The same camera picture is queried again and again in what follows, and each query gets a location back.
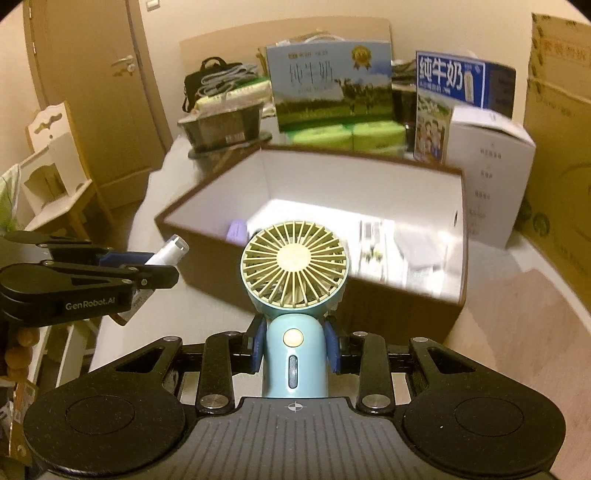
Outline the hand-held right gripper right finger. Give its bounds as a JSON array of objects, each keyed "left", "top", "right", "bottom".
[{"left": 323, "top": 316, "right": 476, "bottom": 415}]

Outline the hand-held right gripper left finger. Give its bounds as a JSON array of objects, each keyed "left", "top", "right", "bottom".
[{"left": 113, "top": 316, "right": 267, "bottom": 415}]

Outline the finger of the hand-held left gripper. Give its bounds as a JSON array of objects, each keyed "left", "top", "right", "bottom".
[
  {"left": 41, "top": 260, "right": 181, "bottom": 291},
  {"left": 4, "top": 231, "right": 154, "bottom": 268}
]

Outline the brown spray bottle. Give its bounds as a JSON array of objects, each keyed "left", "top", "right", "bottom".
[{"left": 115, "top": 234, "right": 190, "bottom": 326}]

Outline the brown storage box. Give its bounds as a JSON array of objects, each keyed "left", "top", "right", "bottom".
[{"left": 154, "top": 144, "right": 469, "bottom": 344}]

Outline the mint handheld fan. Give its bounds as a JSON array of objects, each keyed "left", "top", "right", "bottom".
[{"left": 240, "top": 222, "right": 349, "bottom": 398}]

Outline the purple tube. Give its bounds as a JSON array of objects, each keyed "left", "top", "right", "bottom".
[{"left": 228, "top": 220, "right": 252, "bottom": 246}]

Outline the white ointment box green bird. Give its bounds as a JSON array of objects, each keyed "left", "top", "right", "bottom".
[{"left": 358, "top": 219, "right": 398, "bottom": 282}]

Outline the person's left hand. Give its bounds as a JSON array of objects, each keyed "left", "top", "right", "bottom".
[{"left": 4, "top": 329, "right": 38, "bottom": 381}]

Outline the white chair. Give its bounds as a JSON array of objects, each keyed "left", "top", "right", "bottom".
[{"left": 23, "top": 102, "right": 114, "bottom": 232}]

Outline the printed plastic bag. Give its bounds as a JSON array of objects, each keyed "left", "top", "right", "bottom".
[{"left": 0, "top": 164, "right": 28, "bottom": 232}]

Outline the wooden door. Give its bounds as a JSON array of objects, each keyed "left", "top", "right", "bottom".
[{"left": 23, "top": 0, "right": 171, "bottom": 213}]

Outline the dark plastic basket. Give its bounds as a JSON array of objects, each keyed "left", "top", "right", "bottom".
[{"left": 178, "top": 99, "right": 273, "bottom": 158}]

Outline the black bag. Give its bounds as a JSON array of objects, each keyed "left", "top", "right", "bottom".
[{"left": 182, "top": 56, "right": 243, "bottom": 114}]

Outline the brown mat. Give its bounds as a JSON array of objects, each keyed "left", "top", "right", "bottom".
[{"left": 443, "top": 268, "right": 591, "bottom": 379}]

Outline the green tissue pack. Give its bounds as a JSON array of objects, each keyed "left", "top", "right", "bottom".
[
  {"left": 353, "top": 122, "right": 407, "bottom": 151},
  {"left": 284, "top": 124, "right": 354, "bottom": 151}
]

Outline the white carton box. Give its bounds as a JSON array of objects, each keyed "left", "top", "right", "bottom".
[{"left": 445, "top": 105, "right": 536, "bottom": 250}]

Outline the tan wooden board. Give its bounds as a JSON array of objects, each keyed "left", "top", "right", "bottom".
[{"left": 179, "top": 17, "right": 393, "bottom": 93}]

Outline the landscape print milk gift box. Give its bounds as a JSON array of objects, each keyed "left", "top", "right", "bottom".
[{"left": 265, "top": 41, "right": 393, "bottom": 132}]

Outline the blue milk carton box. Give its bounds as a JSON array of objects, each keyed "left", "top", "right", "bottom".
[{"left": 414, "top": 50, "right": 517, "bottom": 164}]

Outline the large cardboard box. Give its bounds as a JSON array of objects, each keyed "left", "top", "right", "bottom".
[{"left": 512, "top": 11, "right": 591, "bottom": 287}]

